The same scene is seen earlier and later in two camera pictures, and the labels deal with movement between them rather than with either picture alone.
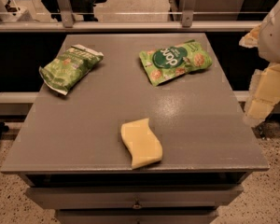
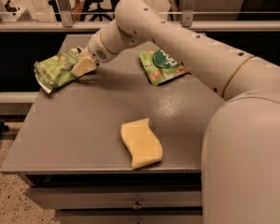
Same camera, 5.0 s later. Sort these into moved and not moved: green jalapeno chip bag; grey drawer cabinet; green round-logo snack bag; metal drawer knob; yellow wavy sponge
Moved: green jalapeno chip bag
Not moved: green round-logo snack bag; metal drawer knob; grey drawer cabinet; yellow wavy sponge
